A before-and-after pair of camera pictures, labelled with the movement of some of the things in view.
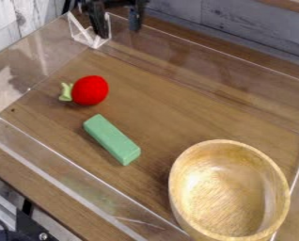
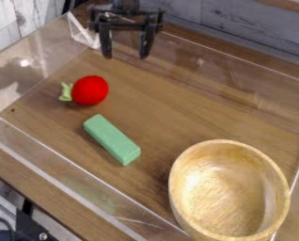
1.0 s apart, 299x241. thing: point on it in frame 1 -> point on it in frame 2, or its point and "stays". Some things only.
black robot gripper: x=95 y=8 -> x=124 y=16
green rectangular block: x=112 y=139 stays
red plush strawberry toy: x=89 y=89 stays
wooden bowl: x=228 y=190 stays
